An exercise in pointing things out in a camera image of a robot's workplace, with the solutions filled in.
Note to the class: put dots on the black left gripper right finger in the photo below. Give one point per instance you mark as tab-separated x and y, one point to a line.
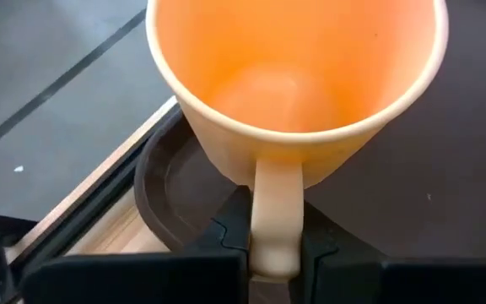
395	283

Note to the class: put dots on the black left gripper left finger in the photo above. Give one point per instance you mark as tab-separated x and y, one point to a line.
142	283

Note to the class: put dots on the dark brown plastic tray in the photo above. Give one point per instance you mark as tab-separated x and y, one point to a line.
458	169

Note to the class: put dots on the small white floor scrap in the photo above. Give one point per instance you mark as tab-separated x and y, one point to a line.
18	169

